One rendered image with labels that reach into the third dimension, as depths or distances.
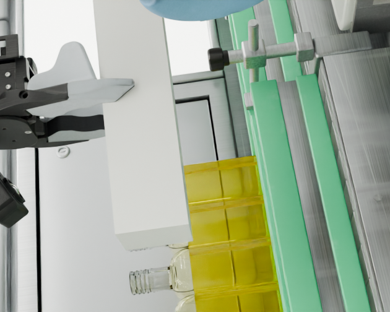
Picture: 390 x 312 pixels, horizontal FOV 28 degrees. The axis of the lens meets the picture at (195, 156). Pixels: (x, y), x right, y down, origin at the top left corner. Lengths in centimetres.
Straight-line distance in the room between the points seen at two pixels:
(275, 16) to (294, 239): 39
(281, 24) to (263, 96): 20
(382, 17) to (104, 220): 49
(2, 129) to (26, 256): 48
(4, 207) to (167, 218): 14
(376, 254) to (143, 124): 29
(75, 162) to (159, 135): 56
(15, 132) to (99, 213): 47
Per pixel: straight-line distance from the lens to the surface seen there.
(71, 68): 68
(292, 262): 83
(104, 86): 66
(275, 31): 109
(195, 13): 52
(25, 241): 116
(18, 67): 71
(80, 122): 73
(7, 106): 67
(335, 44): 94
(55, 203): 118
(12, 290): 117
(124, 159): 65
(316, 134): 89
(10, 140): 72
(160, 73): 67
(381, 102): 90
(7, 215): 68
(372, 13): 97
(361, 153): 87
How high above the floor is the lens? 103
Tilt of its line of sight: 1 degrees up
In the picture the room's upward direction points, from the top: 98 degrees counter-clockwise
